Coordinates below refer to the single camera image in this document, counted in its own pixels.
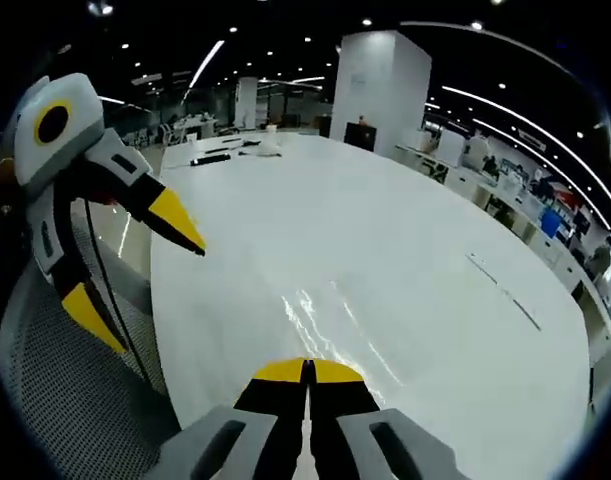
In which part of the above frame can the white box appliance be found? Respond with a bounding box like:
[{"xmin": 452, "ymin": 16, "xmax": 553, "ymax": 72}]
[{"xmin": 436, "ymin": 128, "xmax": 467, "ymax": 167}]

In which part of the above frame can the flat black bar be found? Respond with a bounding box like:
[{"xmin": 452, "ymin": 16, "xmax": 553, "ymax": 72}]
[{"xmin": 189, "ymin": 153, "xmax": 232, "ymax": 167}]

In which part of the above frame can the black cabinet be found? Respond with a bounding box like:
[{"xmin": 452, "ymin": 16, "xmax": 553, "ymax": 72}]
[{"xmin": 344, "ymin": 121, "xmax": 378, "ymax": 152}]

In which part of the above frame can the clear resealable plastic bag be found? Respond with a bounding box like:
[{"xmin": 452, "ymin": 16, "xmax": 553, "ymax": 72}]
[{"xmin": 278, "ymin": 278, "xmax": 407, "ymax": 402}]

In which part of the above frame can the grey mesh office chair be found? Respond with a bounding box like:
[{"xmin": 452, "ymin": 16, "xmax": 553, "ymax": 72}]
[{"xmin": 0, "ymin": 212, "xmax": 182, "ymax": 480}]

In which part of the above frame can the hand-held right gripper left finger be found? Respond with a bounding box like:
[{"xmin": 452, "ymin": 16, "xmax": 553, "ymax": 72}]
[{"xmin": 157, "ymin": 356, "xmax": 307, "ymax": 480}]

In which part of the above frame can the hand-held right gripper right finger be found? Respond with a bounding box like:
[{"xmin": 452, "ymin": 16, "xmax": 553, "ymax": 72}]
[{"xmin": 304, "ymin": 358, "xmax": 472, "ymax": 480}]

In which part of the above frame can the blue container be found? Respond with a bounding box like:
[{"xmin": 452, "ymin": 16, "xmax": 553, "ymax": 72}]
[{"xmin": 540, "ymin": 208, "xmax": 562, "ymax": 238}]

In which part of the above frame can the small white object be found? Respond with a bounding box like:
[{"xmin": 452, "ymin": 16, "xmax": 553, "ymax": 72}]
[{"xmin": 257, "ymin": 124, "xmax": 285, "ymax": 158}]

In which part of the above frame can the long white counter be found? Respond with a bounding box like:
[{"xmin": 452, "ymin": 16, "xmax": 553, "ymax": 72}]
[{"xmin": 394, "ymin": 143, "xmax": 611, "ymax": 347}]

